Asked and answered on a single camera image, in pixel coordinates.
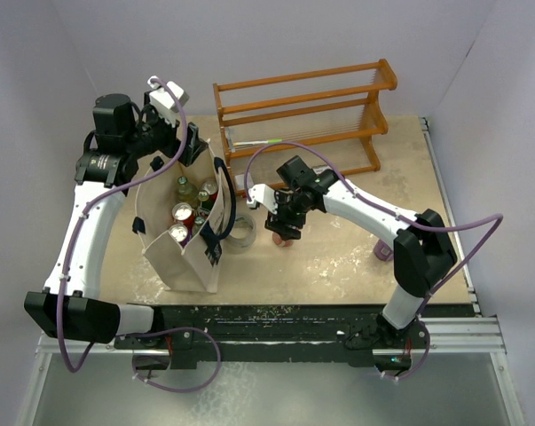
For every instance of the purple soda can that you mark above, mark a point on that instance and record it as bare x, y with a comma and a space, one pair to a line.
382, 251

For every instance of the orange wooden shelf rack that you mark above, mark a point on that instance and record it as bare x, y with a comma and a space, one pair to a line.
332, 108

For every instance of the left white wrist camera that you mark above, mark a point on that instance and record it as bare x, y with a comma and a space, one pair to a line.
161, 100

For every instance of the green and white pen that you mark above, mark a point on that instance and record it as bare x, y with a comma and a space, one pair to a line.
256, 142

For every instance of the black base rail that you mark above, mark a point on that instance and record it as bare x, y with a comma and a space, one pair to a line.
296, 333

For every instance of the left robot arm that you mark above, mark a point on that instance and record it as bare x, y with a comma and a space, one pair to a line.
69, 307

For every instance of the clear glass bottle green cap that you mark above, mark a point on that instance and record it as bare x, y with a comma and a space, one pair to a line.
187, 192

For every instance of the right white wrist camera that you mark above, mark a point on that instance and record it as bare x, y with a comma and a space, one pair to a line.
262, 195

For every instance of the purple Fanta can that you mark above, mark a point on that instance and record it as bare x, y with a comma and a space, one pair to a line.
180, 233

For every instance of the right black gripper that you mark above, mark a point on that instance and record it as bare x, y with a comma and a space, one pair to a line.
278, 223

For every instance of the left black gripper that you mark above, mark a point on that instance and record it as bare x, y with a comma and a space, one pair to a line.
184, 153

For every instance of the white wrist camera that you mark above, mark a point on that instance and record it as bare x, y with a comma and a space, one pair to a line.
262, 195
161, 100

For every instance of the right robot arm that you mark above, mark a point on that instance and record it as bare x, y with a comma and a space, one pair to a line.
422, 252

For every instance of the white card on shelf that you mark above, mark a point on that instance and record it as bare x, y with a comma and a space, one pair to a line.
239, 181

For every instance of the clear tape roll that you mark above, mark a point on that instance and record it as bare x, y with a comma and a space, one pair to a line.
243, 233

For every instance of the beige canvas tote bag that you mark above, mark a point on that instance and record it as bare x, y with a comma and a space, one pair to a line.
193, 266

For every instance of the red cola can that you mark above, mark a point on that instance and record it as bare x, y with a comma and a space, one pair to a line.
280, 242
210, 186
182, 213

